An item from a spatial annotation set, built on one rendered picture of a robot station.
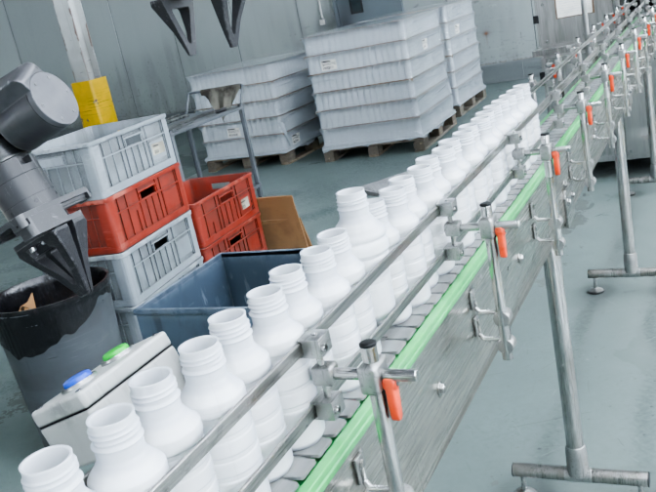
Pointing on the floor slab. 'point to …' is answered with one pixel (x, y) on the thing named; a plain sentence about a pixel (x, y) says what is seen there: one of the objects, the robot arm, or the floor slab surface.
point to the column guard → (95, 102)
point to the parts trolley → (207, 122)
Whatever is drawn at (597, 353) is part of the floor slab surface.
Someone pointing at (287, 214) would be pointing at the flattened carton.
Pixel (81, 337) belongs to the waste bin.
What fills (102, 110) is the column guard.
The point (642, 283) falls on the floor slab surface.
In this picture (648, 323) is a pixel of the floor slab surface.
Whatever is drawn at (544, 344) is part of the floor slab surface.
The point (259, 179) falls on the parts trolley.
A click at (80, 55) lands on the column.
